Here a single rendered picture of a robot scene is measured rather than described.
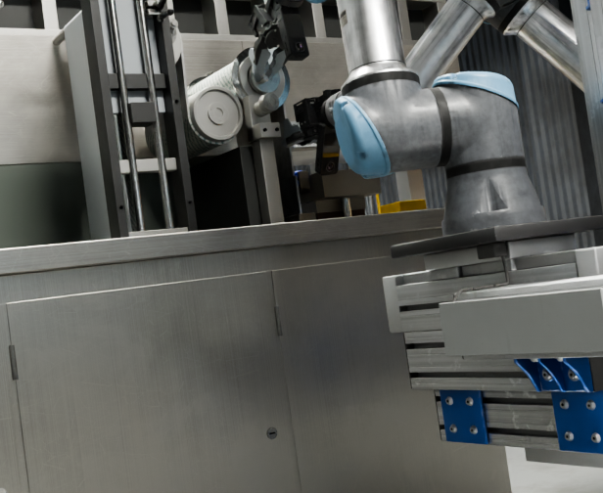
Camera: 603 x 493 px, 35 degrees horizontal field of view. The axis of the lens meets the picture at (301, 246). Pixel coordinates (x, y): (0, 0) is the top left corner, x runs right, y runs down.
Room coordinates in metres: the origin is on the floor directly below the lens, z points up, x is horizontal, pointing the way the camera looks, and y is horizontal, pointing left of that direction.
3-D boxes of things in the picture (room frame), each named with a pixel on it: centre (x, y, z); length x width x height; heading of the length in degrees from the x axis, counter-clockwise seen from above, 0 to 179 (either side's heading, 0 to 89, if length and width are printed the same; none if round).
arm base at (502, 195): (1.41, -0.28, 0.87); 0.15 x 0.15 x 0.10
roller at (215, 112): (2.16, 0.20, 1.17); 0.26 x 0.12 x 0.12; 32
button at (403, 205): (2.00, -0.22, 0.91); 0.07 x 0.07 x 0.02; 32
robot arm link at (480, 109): (1.41, -0.28, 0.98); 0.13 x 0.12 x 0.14; 98
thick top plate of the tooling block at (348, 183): (2.35, -0.03, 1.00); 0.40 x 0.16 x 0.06; 32
